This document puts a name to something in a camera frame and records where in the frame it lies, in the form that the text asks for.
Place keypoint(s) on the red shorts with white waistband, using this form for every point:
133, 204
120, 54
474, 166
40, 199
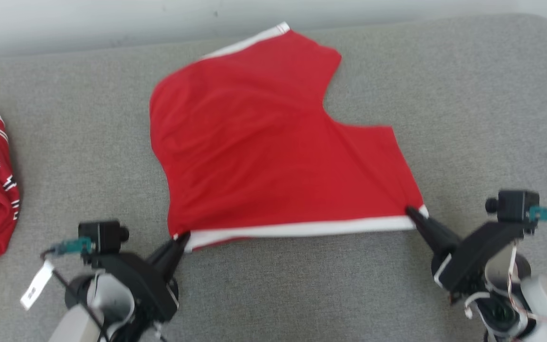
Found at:
264, 152

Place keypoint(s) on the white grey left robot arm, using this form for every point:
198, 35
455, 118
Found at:
107, 299

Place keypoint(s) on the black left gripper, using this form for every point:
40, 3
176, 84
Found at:
145, 285

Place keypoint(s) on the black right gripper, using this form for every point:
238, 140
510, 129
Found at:
477, 251

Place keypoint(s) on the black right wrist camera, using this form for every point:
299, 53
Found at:
515, 205

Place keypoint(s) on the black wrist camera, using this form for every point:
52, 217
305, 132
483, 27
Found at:
515, 205
100, 235

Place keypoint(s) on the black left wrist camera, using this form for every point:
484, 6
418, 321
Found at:
100, 235

